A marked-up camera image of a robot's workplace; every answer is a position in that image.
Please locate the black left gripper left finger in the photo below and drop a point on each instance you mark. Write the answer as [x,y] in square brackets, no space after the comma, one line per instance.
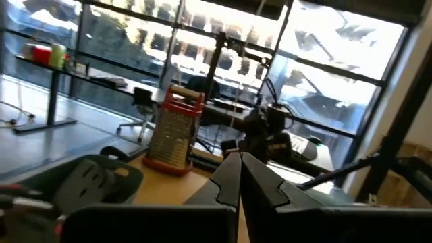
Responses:
[152,222]

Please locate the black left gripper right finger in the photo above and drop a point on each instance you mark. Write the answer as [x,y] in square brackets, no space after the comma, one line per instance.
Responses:
[303,226]

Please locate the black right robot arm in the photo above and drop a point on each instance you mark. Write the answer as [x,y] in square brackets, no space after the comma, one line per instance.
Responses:
[270,148]

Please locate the grey-blue plastic bin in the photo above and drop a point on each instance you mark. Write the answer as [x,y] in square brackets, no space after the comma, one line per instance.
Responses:
[131,182]

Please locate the white computer keyboard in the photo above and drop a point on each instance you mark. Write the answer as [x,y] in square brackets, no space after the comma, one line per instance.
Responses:
[303,148]

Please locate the dark office chair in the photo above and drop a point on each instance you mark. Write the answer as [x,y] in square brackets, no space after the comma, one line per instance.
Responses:
[202,86]
[143,98]

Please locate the steel box grater red trim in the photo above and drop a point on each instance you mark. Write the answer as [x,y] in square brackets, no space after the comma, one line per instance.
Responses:
[172,141]

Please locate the wooden crate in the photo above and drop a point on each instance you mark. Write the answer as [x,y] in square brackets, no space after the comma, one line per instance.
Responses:
[398,189]

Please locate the long dark office desk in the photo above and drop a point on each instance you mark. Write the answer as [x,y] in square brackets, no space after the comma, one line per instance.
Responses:
[111,86]

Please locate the black computer keyboard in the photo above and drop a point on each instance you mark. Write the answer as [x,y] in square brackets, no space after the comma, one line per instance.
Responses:
[108,81]

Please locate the green container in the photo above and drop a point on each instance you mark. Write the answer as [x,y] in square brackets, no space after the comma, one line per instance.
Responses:
[57,55]

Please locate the red container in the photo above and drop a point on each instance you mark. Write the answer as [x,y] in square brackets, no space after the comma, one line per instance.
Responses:
[42,55]

